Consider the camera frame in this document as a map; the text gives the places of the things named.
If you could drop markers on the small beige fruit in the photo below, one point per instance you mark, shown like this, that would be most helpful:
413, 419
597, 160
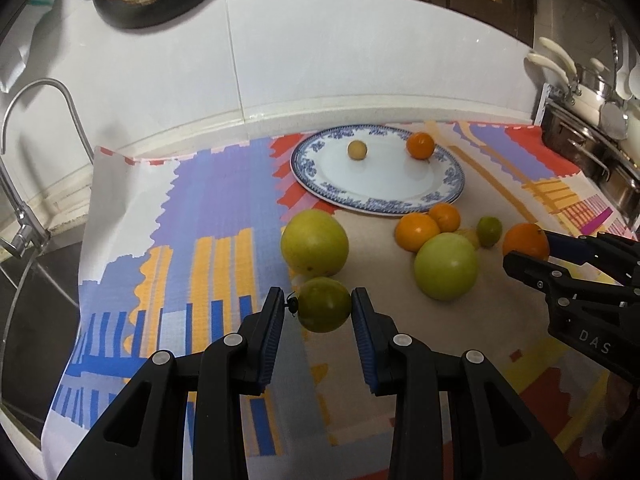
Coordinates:
357, 150

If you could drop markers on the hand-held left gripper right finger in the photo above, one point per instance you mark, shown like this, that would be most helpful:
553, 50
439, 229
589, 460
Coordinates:
362, 347

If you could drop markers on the blue patterned white plate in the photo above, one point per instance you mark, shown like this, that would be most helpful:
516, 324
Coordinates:
380, 180

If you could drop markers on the white board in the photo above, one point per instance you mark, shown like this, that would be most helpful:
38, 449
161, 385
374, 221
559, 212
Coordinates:
541, 105

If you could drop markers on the green apple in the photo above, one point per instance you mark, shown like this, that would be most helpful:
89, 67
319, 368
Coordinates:
446, 266

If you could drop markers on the metal ladle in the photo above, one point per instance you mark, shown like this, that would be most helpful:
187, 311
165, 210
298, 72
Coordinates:
614, 120

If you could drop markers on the colourful patterned cloth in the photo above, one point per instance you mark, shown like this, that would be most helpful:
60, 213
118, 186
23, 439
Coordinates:
215, 220

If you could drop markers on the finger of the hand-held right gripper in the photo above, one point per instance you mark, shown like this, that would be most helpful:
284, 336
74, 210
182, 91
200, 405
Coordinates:
565, 247
530, 267

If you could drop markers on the yellow-brown fruit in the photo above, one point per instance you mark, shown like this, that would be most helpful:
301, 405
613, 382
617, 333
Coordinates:
470, 236

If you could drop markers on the large yellow-green fruit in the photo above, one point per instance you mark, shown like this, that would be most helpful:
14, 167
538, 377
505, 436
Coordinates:
314, 242

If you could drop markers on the small green lime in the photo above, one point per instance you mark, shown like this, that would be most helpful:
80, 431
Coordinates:
488, 230

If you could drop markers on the small green fruit with stem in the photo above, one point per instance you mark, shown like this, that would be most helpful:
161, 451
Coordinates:
324, 305

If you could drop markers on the metal kitchen faucet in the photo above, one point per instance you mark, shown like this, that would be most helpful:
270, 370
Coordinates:
37, 85

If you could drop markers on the white spoon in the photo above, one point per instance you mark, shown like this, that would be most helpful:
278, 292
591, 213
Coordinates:
625, 85

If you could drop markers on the stainless steel pot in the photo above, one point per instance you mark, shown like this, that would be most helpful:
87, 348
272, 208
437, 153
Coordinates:
575, 135

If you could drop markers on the small orange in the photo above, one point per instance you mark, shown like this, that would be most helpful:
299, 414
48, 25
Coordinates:
446, 215
419, 145

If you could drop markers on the steel sink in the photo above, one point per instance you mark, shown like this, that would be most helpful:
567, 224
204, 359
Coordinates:
30, 320

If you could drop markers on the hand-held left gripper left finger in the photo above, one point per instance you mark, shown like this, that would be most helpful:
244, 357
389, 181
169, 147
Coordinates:
269, 355

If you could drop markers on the large orange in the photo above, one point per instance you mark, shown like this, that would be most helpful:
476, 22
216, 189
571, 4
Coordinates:
525, 242
416, 231

